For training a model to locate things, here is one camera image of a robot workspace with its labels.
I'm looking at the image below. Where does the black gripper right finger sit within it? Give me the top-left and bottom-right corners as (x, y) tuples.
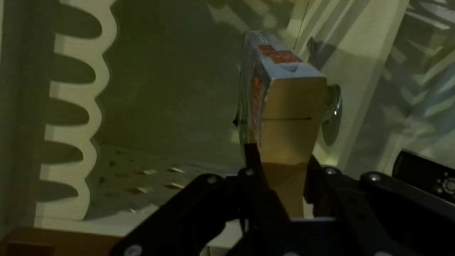
(304, 156), (455, 256)

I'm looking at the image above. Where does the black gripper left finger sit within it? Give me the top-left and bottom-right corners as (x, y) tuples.
(108, 142), (290, 256)

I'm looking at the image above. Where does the white lattice shelf unit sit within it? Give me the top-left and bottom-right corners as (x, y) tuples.
(0, 0), (455, 240)

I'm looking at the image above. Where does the small black remote control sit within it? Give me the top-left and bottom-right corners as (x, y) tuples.
(391, 150), (455, 206)

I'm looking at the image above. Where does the small shiny metal object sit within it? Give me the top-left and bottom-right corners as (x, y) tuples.
(321, 85), (344, 147)

